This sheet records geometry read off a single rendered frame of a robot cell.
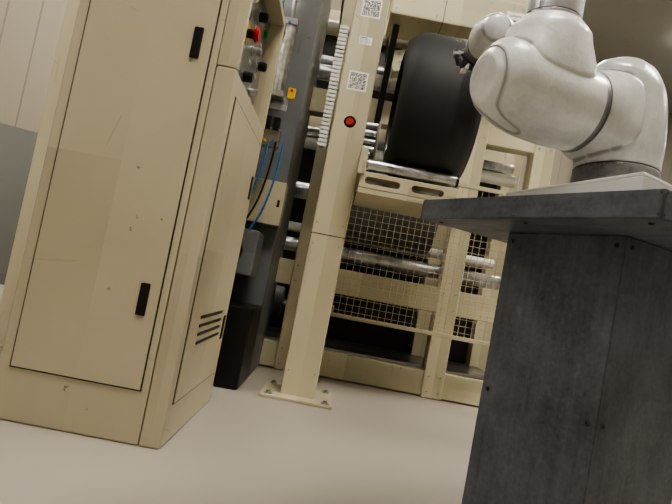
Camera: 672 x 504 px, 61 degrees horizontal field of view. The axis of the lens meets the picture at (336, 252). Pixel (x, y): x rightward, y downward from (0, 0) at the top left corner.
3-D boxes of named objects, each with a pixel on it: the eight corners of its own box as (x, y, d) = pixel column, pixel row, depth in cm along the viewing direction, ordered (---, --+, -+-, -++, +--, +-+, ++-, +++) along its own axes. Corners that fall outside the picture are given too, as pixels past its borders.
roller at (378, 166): (364, 168, 209) (366, 156, 209) (363, 171, 214) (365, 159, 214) (458, 186, 209) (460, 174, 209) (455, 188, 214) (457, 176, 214)
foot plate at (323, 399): (258, 395, 205) (259, 389, 205) (266, 382, 232) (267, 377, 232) (331, 409, 205) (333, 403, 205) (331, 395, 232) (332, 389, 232)
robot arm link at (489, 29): (457, 48, 162) (494, 76, 162) (469, 32, 146) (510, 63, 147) (481, 17, 161) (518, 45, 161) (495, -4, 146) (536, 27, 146)
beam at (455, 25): (390, 12, 247) (396, -22, 247) (384, 37, 272) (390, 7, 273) (529, 38, 246) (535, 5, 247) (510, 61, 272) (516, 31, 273)
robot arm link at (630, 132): (684, 176, 105) (694, 63, 107) (608, 150, 99) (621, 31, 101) (612, 190, 120) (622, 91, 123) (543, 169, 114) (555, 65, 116)
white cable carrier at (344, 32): (316, 144, 218) (340, 24, 221) (317, 147, 223) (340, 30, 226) (328, 147, 218) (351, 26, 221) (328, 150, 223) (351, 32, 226)
